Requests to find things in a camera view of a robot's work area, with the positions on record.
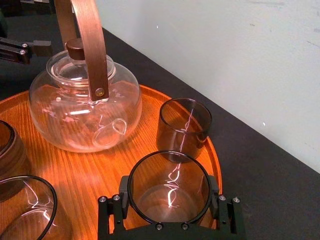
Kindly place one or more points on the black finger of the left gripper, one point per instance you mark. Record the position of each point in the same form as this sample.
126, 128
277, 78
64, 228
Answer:
17, 53

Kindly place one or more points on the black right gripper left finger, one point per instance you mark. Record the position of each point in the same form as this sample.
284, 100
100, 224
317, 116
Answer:
103, 215

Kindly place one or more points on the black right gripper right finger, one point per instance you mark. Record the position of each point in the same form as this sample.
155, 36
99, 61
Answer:
232, 215

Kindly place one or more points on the smoky clear drinking glass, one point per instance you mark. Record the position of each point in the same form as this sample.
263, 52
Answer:
172, 210
175, 140
25, 220

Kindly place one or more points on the round orange wooden tray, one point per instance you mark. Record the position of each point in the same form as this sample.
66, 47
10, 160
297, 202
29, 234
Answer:
82, 175

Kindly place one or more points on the black table cloth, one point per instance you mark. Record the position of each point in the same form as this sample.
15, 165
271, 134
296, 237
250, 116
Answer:
255, 180

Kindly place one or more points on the glass lid with wooden knob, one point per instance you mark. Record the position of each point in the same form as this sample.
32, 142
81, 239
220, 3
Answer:
75, 51

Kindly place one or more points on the glass cup in wooden sleeve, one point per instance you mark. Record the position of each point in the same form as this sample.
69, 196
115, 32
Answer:
12, 155

